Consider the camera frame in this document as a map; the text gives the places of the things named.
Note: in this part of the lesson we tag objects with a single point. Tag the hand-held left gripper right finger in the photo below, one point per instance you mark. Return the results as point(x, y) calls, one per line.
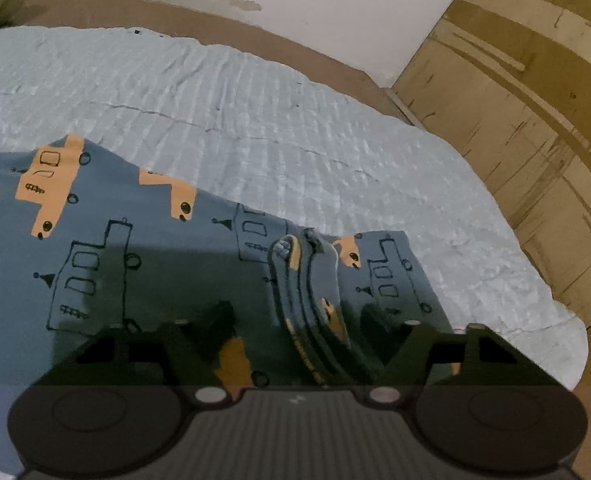
point(376, 327)

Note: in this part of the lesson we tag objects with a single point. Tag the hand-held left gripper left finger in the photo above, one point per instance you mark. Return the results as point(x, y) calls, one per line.
point(221, 324)

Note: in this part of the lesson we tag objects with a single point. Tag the blue pants with orange print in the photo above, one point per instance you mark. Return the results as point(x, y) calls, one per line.
point(125, 220)

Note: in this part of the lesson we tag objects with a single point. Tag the light blue quilted blanket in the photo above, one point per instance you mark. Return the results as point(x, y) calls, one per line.
point(275, 125)

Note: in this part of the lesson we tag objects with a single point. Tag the plywood panel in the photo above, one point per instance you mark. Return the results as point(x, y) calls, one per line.
point(535, 110)

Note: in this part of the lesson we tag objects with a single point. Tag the brown wooden bed board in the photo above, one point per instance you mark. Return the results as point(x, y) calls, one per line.
point(135, 10)

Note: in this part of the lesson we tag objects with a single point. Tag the metal bed frame rail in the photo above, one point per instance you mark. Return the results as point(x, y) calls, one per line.
point(404, 107)

